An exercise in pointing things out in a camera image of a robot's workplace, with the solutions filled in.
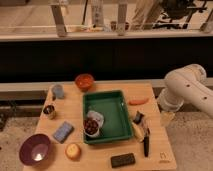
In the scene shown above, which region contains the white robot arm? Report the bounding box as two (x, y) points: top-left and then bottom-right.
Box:
(157, 64), (213, 127)

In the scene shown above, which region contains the orange bowl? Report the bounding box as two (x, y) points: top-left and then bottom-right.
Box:
(75, 74), (94, 92)

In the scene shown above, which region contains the purple bowl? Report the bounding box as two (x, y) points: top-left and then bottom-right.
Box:
(19, 134), (51, 166)

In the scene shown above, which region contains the small dark blue object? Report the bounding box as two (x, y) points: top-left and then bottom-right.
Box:
(133, 111), (145, 124)

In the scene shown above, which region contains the yellow banana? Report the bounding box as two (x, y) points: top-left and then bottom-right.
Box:
(132, 123), (144, 142)

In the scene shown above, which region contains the orange carrot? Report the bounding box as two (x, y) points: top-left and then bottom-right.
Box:
(128, 98), (149, 106)

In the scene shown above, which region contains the green plastic tray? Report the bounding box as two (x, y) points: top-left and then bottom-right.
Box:
(83, 90), (133, 145)

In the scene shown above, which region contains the black rectangular block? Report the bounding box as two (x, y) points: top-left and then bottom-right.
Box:
(111, 153), (135, 168)

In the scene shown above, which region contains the round yellow pastry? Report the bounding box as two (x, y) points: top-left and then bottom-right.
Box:
(65, 143), (81, 160)

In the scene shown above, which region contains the blue sponge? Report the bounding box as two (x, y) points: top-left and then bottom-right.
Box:
(53, 122), (74, 143)

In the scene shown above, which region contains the light blue cup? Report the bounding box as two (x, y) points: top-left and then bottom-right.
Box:
(51, 84), (64, 99)

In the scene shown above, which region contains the small metal can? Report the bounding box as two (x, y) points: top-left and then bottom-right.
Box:
(43, 105), (56, 119)

